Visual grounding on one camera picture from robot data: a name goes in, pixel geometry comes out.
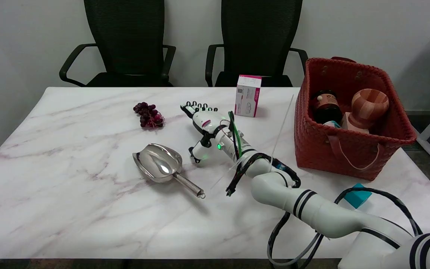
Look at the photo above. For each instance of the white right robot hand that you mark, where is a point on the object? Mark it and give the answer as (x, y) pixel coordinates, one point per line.
(204, 120)

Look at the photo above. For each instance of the white paper box pink print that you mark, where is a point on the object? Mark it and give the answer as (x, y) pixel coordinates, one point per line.
(248, 98)

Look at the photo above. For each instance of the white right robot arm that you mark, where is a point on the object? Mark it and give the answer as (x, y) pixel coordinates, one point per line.
(312, 209)

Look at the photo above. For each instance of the dark red grape bunch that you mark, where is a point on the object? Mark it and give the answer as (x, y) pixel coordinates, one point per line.
(148, 115)

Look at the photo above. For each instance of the shiny metal scoop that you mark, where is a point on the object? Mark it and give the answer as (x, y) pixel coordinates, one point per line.
(159, 162)

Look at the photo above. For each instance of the long white zip tie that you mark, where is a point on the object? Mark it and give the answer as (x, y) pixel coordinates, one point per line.
(280, 130)

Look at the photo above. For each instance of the black mesh office chair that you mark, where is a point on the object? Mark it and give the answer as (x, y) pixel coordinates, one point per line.
(125, 41)
(259, 41)

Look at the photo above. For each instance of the dark bottle with orange label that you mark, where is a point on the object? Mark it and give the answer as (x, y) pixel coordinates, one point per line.
(326, 106)

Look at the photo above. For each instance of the small teal white container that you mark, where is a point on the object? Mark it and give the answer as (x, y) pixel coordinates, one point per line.
(332, 123)

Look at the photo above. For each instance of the red woven basket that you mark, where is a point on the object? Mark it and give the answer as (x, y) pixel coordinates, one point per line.
(353, 153)

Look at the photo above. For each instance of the striped wooden goblet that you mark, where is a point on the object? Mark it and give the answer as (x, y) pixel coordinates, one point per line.
(370, 104)

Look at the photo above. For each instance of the teal cube block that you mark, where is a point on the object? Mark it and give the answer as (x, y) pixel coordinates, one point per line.
(357, 196)

